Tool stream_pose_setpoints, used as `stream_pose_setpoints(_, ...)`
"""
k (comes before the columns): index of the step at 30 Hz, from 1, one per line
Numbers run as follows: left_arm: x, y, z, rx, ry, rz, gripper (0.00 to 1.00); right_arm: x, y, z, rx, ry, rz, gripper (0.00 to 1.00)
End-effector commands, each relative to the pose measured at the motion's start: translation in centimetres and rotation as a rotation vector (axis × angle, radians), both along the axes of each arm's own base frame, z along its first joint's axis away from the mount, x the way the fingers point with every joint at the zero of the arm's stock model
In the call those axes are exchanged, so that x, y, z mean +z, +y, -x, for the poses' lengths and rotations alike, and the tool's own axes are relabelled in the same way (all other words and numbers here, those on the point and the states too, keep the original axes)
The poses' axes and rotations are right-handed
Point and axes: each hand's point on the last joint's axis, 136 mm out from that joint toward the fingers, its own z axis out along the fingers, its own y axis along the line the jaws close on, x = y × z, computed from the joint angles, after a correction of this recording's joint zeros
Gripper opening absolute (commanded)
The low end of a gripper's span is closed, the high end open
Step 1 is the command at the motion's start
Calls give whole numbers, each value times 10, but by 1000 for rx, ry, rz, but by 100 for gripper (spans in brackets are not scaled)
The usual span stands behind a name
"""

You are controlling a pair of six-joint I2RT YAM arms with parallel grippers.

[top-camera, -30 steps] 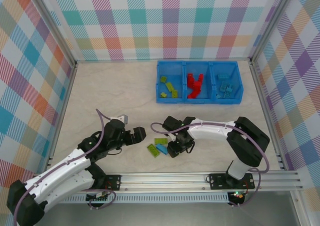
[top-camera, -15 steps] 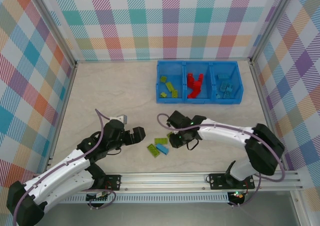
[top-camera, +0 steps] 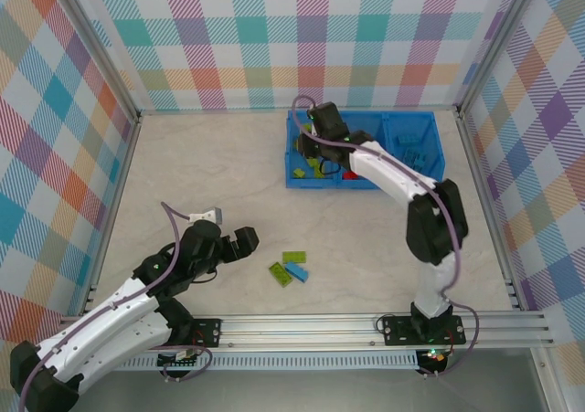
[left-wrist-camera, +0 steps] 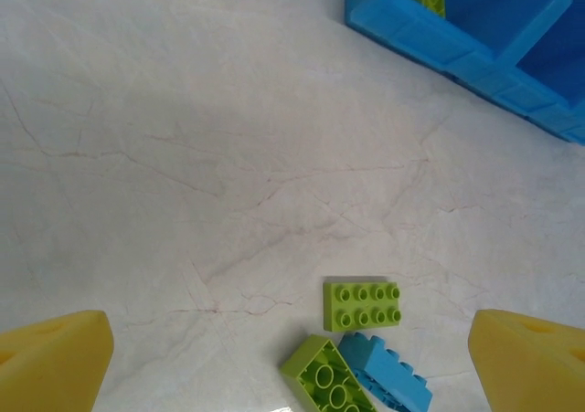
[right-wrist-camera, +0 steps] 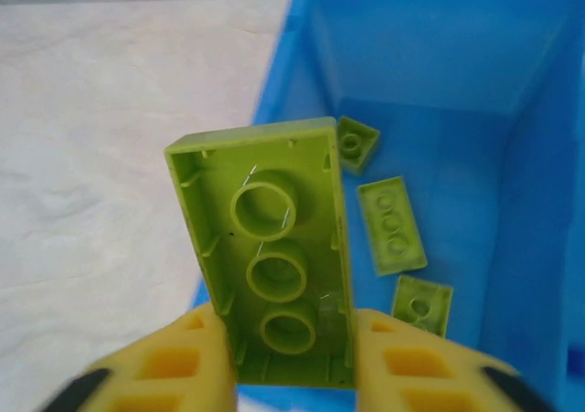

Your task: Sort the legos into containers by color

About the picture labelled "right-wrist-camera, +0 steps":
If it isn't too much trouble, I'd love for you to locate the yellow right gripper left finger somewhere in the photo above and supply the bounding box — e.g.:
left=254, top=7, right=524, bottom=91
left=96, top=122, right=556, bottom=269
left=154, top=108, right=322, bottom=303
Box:
left=43, top=303, right=238, bottom=412

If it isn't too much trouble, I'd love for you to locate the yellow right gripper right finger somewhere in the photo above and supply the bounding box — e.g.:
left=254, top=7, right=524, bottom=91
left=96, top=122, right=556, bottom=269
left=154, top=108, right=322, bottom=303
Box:
left=353, top=307, right=558, bottom=412

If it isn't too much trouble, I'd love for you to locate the small green lego brick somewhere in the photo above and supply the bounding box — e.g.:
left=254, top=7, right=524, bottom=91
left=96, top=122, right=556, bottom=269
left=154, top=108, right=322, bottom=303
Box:
left=389, top=274, right=455, bottom=339
left=336, top=115, right=382, bottom=177

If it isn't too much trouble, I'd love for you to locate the blue plastic bin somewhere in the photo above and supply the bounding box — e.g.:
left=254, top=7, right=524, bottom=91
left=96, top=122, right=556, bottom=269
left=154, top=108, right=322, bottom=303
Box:
left=187, top=0, right=585, bottom=412

